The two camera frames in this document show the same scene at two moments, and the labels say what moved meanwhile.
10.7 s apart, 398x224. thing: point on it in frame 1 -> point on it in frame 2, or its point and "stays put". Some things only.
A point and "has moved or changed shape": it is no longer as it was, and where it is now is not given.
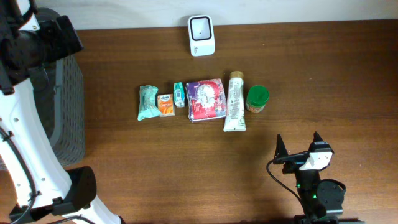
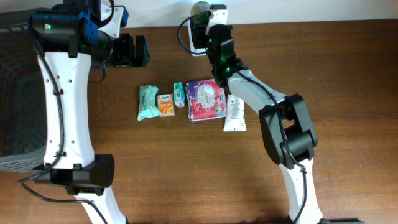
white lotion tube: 235,118 stays put
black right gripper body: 292,167 -> 200,30
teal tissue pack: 179,95 stays put
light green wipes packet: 148,107 stays put
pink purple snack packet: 206,99 stays put
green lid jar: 257,98 has moved or changed shape
